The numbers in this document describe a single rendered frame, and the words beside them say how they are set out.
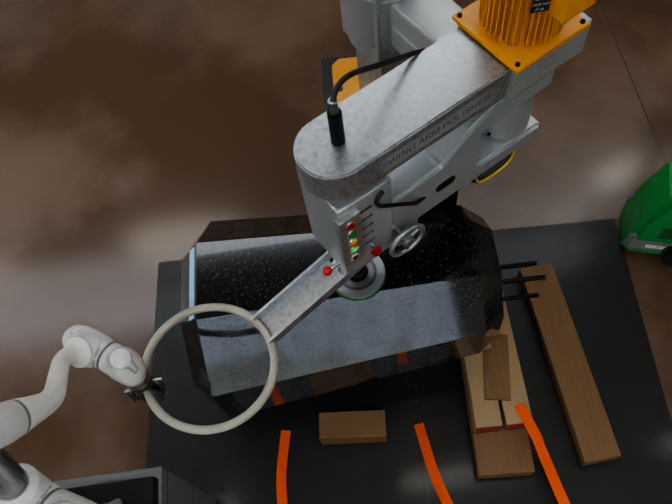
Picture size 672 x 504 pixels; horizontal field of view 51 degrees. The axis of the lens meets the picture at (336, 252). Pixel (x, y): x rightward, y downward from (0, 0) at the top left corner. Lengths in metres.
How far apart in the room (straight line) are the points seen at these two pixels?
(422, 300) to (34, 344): 2.11
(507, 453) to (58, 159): 2.98
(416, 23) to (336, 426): 1.75
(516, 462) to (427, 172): 1.50
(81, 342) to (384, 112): 1.18
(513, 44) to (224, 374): 1.62
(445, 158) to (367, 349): 0.88
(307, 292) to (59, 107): 2.59
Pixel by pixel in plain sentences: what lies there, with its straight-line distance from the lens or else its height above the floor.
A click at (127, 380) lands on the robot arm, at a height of 1.18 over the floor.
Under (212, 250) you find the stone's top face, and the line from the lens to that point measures 2.85.
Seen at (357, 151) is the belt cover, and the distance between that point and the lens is 1.93.
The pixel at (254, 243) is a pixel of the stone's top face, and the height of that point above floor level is 0.82.
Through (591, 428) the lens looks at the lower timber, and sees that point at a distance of 3.36.
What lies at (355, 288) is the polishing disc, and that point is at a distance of 2.65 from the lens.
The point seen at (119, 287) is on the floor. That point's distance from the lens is 3.88.
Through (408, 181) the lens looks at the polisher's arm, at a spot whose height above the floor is 1.39.
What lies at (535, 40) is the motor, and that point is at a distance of 2.15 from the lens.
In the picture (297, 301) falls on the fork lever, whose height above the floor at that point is 0.93.
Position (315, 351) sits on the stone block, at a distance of 2.76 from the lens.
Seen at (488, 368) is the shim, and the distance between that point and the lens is 3.22.
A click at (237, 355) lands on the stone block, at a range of 2.78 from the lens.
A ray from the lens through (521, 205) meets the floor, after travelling 3.84.
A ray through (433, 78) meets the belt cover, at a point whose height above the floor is 1.69.
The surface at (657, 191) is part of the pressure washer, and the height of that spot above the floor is 0.41.
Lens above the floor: 3.26
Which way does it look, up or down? 63 degrees down
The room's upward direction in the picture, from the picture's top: 11 degrees counter-clockwise
